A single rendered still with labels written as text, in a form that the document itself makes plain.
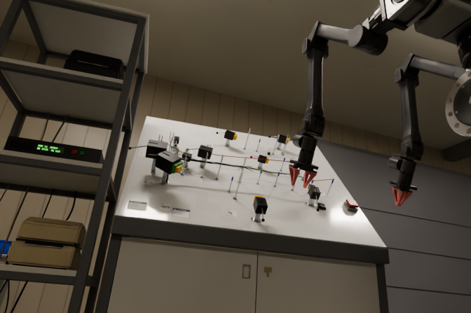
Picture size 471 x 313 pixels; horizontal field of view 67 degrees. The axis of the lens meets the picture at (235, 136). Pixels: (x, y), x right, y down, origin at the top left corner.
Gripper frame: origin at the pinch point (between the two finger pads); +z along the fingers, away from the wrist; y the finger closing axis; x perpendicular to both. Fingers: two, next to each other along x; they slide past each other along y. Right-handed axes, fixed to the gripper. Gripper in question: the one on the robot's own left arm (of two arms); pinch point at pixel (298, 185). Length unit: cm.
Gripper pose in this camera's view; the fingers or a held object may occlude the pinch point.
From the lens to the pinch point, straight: 147.2
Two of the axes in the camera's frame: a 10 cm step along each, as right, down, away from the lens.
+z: -2.3, 9.7, 0.6
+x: 2.7, 1.2, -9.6
